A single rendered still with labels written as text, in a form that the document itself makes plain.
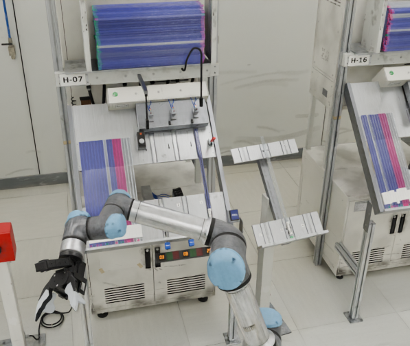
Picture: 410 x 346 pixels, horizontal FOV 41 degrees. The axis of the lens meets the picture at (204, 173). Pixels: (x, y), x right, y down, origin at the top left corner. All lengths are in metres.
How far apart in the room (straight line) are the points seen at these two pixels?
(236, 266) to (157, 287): 1.45
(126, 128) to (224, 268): 1.19
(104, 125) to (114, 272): 0.80
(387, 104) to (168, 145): 1.21
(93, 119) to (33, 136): 1.72
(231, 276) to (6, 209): 2.84
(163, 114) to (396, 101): 1.27
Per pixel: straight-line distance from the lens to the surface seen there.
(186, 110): 2.66
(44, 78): 4.19
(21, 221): 4.12
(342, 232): 3.25
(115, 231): 1.69
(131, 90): 2.66
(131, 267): 2.96
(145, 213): 1.79
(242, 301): 1.78
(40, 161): 4.45
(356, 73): 3.20
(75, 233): 1.73
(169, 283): 3.07
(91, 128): 2.66
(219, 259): 1.66
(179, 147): 2.65
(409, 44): 3.08
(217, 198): 2.59
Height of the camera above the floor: 2.17
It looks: 28 degrees down
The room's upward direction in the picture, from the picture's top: straight up
